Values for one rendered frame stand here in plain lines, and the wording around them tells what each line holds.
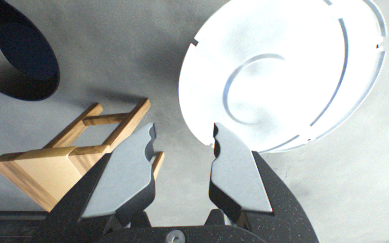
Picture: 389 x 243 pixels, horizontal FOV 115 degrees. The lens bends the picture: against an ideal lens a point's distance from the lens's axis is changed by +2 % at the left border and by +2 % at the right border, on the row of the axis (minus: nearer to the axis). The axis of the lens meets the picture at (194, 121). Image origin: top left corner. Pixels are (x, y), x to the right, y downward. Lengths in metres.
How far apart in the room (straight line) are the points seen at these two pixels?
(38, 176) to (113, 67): 0.38
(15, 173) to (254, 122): 0.51
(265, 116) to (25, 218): 1.68
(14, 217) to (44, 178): 1.29
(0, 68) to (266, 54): 0.83
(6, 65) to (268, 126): 0.87
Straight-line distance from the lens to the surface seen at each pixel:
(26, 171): 0.44
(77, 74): 0.67
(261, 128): 0.30
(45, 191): 0.49
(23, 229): 1.66
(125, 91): 0.60
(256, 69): 0.24
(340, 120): 0.42
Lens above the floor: 0.52
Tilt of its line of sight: 61 degrees down
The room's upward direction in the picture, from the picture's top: 176 degrees clockwise
